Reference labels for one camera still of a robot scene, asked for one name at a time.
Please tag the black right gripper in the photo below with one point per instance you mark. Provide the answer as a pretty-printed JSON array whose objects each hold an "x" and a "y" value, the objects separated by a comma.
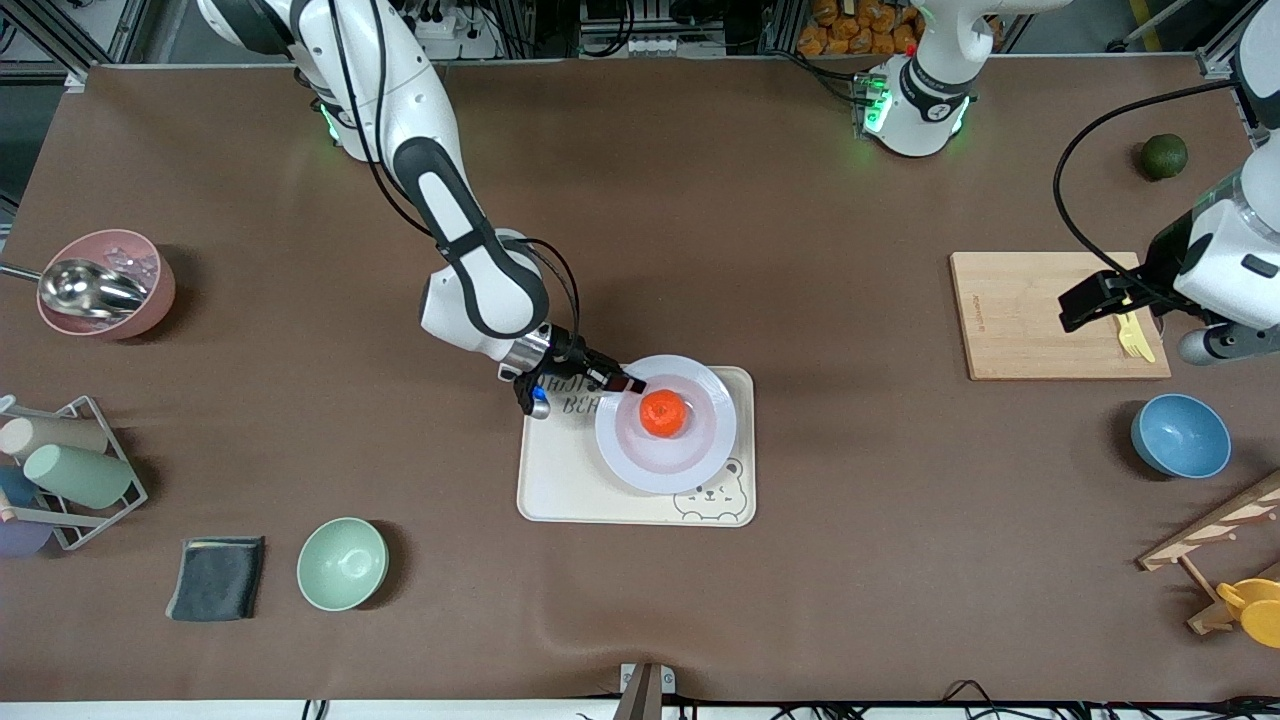
[{"x": 571, "y": 357}]

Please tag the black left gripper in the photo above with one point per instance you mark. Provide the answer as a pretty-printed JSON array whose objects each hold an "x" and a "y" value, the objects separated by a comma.
[{"x": 1152, "y": 272}]

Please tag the orange mandarin fruit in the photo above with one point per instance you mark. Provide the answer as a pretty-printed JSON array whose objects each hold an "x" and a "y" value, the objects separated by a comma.
[{"x": 663, "y": 413}]

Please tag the pale lavender round plate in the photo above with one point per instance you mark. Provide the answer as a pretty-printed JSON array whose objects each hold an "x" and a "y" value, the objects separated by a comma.
[{"x": 660, "y": 467}]

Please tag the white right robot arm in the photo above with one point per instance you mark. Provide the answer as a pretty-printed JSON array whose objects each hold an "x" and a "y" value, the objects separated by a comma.
[{"x": 480, "y": 300}]

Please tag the yellow plastic fork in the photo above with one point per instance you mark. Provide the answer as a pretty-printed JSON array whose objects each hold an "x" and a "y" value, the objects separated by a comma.
[{"x": 1131, "y": 342}]

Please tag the yellow plastic knife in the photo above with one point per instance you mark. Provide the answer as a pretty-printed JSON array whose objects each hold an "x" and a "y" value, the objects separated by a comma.
[{"x": 1147, "y": 348}]

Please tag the wooden cutting board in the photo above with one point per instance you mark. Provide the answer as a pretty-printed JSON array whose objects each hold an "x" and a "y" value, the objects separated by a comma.
[{"x": 1010, "y": 320}]

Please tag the cream bear print tray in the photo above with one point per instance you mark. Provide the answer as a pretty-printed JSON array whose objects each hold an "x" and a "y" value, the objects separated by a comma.
[{"x": 560, "y": 485}]

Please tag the green lime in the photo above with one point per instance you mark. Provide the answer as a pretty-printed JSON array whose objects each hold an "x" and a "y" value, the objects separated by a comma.
[{"x": 1165, "y": 157}]

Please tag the blue bowl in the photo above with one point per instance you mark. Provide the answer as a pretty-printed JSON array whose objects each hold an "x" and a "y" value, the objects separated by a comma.
[{"x": 1182, "y": 436}]

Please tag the wooden stand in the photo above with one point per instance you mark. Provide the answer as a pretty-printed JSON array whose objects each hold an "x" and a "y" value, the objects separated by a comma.
[{"x": 1210, "y": 530}]

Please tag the mint green bowl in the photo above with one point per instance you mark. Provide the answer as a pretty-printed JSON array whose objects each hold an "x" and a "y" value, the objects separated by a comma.
[{"x": 342, "y": 564}]

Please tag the yellow mug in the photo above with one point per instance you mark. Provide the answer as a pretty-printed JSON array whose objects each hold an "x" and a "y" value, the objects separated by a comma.
[{"x": 1258, "y": 612}]

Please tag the orange bread rolls pile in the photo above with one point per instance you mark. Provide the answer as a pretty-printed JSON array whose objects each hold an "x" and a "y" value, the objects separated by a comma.
[{"x": 850, "y": 25}]

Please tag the white power strip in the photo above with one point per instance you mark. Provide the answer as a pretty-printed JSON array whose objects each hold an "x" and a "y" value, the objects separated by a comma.
[{"x": 445, "y": 35}]

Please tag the dark grey folded cloth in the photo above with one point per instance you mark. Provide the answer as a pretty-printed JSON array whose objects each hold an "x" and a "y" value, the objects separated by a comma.
[{"x": 215, "y": 578}]

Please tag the pink bowl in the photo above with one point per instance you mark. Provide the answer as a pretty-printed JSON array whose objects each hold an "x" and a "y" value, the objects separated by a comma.
[{"x": 150, "y": 300}]

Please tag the shiny metal scoop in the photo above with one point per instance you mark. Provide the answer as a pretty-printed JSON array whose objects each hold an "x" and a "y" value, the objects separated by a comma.
[{"x": 85, "y": 288}]

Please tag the mint green cup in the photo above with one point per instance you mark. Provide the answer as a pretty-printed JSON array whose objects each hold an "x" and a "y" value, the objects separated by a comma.
[{"x": 80, "y": 476}]

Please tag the beige cup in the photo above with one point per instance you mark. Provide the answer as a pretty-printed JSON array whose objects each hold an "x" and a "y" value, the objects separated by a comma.
[{"x": 60, "y": 436}]

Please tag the blue cup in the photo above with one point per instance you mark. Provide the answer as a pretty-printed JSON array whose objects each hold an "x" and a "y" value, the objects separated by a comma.
[{"x": 15, "y": 487}]

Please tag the purple cup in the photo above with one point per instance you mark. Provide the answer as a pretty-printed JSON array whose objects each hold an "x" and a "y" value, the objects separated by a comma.
[{"x": 20, "y": 538}]

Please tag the metal table edge bracket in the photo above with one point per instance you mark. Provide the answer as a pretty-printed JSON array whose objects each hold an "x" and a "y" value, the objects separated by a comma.
[{"x": 643, "y": 690}]

